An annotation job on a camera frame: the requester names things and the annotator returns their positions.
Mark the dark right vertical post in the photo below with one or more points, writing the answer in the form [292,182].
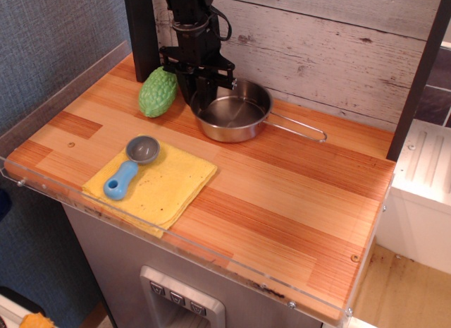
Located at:
[433,43]

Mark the orange object bottom left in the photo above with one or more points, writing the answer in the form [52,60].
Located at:
[36,320]

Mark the dark left vertical post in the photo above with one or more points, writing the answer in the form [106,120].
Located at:
[143,37]

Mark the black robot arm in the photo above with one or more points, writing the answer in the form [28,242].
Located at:
[188,11]

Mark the stainless steel pot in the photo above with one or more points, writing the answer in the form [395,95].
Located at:
[242,113]

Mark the green bumpy toy gourd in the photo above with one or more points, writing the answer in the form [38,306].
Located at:
[158,93]

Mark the clear acrylic guard rail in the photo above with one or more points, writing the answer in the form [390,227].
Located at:
[298,229]

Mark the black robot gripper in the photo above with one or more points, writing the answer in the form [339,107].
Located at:
[197,61]

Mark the silver toy fridge cabinet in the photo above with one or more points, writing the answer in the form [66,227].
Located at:
[117,257]

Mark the dark vertical post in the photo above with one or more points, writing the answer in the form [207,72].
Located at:
[143,37]
[433,43]

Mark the yellow folded cloth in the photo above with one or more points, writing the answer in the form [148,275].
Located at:
[159,193]

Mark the blue grey toy scoop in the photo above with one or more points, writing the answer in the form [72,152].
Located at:
[141,150]

